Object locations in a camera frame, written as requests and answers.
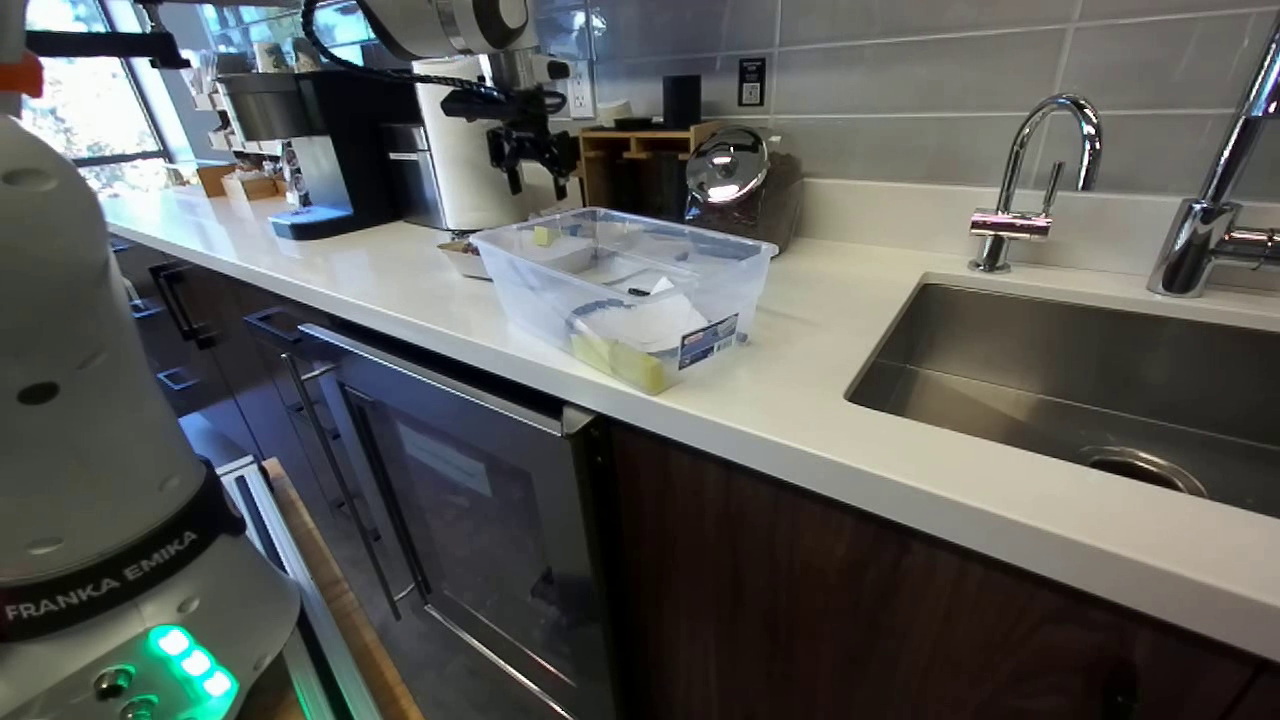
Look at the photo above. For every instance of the silver kettle pot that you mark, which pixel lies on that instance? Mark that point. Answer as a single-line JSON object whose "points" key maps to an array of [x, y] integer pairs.
{"points": [[742, 172]]}

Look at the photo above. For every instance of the small black box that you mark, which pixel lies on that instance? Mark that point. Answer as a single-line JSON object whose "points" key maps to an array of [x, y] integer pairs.
{"points": [[680, 103]]}

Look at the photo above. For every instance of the wall power outlet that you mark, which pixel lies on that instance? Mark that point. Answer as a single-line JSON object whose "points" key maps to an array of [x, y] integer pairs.
{"points": [[754, 81]]}

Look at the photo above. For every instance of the black horizontal bar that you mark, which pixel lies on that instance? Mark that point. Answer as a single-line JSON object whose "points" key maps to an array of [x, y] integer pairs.
{"points": [[104, 44]]}

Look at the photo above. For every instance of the yellow sponge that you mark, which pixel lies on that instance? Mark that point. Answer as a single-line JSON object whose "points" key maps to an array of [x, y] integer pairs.
{"points": [[626, 362]]}

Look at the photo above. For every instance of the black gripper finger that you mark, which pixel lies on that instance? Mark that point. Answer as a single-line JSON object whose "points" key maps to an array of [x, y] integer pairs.
{"points": [[514, 167], [561, 167]]}

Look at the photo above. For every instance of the glass door beverage fridge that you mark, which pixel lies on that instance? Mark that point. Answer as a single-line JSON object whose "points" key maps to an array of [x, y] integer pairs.
{"points": [[465, 535]]}

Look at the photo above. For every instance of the clear plastic storage container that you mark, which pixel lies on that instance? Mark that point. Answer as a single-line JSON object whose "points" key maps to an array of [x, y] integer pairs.
{"points": [[626, 286]]}

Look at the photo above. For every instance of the white paper towel roll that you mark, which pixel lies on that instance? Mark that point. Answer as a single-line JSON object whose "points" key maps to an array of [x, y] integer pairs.
{"points": [[461, 162]]}

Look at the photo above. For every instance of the stainless steel appliance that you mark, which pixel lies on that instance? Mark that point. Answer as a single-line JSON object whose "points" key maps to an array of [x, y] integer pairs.
{"points": [[416, 172]]}

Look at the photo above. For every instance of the shallow white tray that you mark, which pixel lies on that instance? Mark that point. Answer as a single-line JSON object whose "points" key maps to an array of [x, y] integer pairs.
{"points": [[587, 246]]}

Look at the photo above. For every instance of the stainless steel sink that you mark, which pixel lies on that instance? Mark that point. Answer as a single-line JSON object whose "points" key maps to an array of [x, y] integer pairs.
{"points": [[1064, 381]]}

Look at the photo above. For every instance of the wooden countertop rack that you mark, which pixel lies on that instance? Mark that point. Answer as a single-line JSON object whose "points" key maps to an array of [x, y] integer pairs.
{"points": [[626, 162]]}

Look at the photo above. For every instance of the window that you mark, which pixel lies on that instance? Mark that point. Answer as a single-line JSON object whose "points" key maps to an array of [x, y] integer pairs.
{"points": [[82, 122]]}

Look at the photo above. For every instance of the large chrome faucet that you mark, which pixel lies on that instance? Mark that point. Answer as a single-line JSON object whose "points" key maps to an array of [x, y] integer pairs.
{"points": [[1220, 201]]}

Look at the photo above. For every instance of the yellow block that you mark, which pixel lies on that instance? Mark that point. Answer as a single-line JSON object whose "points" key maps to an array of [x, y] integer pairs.
{"points": [[543, 236]]}

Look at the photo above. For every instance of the black coffee machine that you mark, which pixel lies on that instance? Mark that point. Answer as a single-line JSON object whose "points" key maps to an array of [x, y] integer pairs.
{"points": [[334, 141]]}

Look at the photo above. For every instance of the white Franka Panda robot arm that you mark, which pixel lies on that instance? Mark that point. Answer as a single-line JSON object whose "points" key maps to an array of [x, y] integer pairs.
{"points": [[82, 440]]}

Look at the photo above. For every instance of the small wooden box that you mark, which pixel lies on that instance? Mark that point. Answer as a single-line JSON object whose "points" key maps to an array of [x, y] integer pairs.
{"points": [[244, 183]]}

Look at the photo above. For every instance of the wooden plank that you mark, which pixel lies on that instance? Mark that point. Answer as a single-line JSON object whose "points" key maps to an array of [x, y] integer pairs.
{"points": [[341, 592]]}

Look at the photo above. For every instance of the grey drawer cabinet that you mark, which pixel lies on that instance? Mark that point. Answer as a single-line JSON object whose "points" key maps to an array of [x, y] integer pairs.
{"points": [[203, 344]]}

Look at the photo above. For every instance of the dark wooden cabinet front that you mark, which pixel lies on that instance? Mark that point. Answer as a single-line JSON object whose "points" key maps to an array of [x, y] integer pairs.
{"points": [[866, 600]]}

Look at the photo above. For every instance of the small chrome faucet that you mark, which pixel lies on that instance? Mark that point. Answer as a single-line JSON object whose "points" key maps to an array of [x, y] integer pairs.
{"points": [[1034, 162]]}

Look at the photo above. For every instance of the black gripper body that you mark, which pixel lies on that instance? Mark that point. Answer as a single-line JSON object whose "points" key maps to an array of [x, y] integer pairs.
{"points": [[514, 113]]}

